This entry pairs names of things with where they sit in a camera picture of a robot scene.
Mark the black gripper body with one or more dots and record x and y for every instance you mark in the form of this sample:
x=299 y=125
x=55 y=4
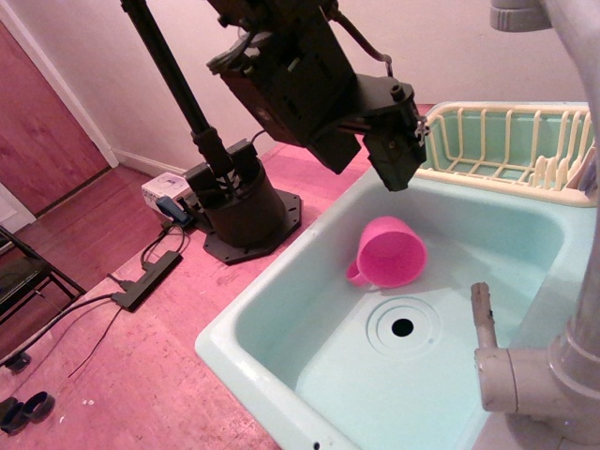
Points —
x=291 y=74

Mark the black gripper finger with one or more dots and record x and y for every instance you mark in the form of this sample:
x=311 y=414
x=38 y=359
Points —
x=335 y=150
x=396 y=153

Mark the pink plastic cup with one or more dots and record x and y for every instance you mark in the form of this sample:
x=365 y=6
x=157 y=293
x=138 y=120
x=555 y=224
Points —
x=389 y=255

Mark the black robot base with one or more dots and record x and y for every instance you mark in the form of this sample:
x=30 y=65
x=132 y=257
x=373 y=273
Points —
x=245 y=217

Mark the cream dish drying rack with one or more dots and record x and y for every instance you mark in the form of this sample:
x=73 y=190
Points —
x=531 y=150

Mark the white cardboard box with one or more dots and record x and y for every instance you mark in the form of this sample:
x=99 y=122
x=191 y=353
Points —
x=167 y=184

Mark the blue clamp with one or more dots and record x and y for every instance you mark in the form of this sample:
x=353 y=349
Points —
x=170 y=209

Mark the mint green toy sink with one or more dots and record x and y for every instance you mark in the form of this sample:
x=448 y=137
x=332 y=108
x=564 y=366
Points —
x=323 y=364

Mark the black usb hub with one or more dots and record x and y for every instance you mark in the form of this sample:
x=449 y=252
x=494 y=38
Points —
x=136 y=292

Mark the grey toy faucet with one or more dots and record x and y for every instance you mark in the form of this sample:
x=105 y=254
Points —
x=539 y=389

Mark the black folding chair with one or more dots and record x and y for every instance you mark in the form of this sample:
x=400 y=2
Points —
x=33 y=292

